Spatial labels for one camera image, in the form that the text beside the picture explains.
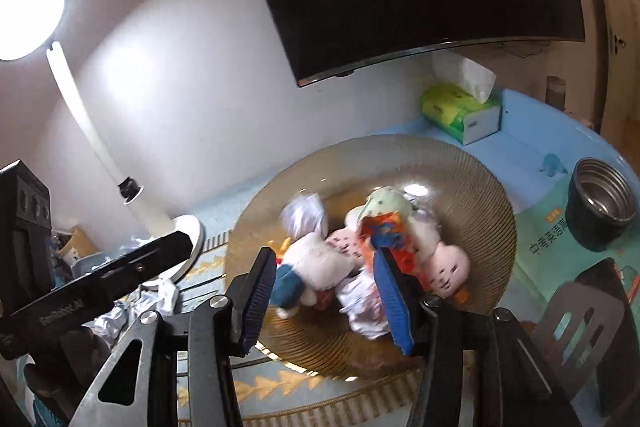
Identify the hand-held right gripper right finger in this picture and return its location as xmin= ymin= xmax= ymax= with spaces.
xmin=372 ymin=247 xmax=583 ymax=427

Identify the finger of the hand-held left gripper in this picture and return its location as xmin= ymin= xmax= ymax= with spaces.
xmin=90 ymin=231 xmax=194 ymax=308

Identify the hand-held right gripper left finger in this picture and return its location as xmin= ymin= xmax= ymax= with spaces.
xmin=70 ymin=246 xmax=278 ymax=427

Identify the paper ball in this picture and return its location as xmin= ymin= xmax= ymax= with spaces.
xmin=282 ymin=194 xmax=328 ymax=240
xmin=337 ymin=277 xmax=396 ymax=340

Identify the pile of papers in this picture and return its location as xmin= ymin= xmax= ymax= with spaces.
xmin=95 ymin=232 xmax=181 ymax=343

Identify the tricolour dango plush with stick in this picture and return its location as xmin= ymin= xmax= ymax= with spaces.
xmin=357 ymin=186 xmax=472 ymax=305

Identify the blue and white plush toy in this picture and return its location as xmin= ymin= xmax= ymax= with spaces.
xmin=272 ymin=232 xmax=351 ymax=320

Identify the red snack packet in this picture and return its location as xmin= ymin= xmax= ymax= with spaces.
xmin=360 ymin=214 xmax=426 ymax=288

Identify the amber ribbed glass bowl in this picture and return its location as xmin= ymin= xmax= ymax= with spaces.
xmin=224 ymin=134 xmax=517 ymax=380

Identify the tan cardboard pen holder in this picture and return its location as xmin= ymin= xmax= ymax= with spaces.
xmin=55 ymin=227 xmax=98 ymax=268

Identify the white desk lamp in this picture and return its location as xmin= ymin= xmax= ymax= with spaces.
xmin=0 ymin=0 xmax=206 ymax=288

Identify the teal workbook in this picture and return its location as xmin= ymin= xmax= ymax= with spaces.
xmin=500 ymin=187 xmax=640 ymax=358

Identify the dark glossy object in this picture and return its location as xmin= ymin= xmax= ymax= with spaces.
xmin=530 ymin=257 xmax=640 ymax=423

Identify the green tissue pack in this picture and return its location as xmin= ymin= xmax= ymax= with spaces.
xmin=420 ymin=54 xmax=502 ymax=145

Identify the black steel thermos cup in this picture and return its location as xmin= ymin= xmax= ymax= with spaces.
xmin=565 ymin=157 xmax=640 ymax=253

